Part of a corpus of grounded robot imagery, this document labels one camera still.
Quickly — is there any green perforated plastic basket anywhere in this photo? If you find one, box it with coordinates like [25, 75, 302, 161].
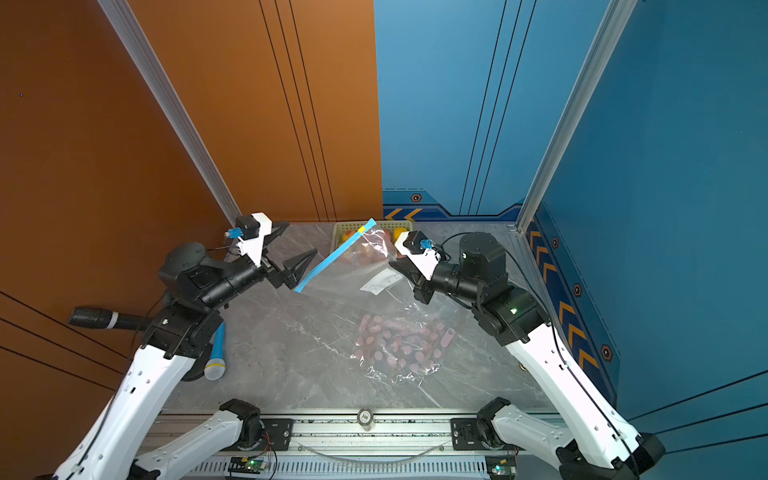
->
[331, 220, 414, 265]

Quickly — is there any aluminium corner post left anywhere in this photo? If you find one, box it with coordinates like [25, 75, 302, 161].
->
[98, 0, 241, 225]

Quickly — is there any round silver knob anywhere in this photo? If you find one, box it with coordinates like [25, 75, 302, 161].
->
[356, 408, 374, 431]

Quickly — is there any green circuit board right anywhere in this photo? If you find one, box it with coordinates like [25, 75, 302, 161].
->
[485, 456, 517, 480]

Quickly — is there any clear zip-top bag blue zipper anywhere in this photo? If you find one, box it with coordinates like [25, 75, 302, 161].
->
[294, 219, 413, 304]

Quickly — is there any blue handheld microphone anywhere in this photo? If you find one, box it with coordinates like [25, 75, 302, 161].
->
[204, 322, 226, 381]

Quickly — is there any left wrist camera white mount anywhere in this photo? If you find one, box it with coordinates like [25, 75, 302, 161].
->
[224, 212, 273, 266]

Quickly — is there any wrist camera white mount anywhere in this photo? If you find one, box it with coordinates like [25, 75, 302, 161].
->
[394, 231, 443, 281]
[224, 212, 273, 266]

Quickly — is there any aluminium corner post right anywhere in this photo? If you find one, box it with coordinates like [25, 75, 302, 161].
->
[516, 0, 638, 234]

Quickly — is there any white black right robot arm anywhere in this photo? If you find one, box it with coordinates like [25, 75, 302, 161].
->
[390, 231, 666, 479]

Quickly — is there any green circuit board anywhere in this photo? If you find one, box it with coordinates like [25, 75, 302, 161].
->
[485, 456, 517, 480]
[227, 457, 272, 476]

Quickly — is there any green circuit board left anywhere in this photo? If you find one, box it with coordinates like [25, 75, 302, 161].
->
[227, 457, 272, 476]

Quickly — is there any aluminium corner post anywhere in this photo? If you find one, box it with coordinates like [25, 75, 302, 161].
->
[516, 0, 638, 234]
[98, 0, 241, 225]

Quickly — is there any black microphone on stand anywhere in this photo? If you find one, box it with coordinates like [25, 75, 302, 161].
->
[68, 307, 160, 332]

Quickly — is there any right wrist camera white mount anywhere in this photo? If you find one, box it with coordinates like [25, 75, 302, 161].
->
[394, 231, 443, 281]

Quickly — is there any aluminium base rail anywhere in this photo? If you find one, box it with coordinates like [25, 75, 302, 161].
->
[131, 409, 631, 480]

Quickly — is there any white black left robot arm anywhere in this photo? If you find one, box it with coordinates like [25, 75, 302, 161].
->
[51, 213, 317, 479]

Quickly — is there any pink-trimmed bag of bags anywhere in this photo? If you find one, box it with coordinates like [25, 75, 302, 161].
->
[347, 282, 468, 385]

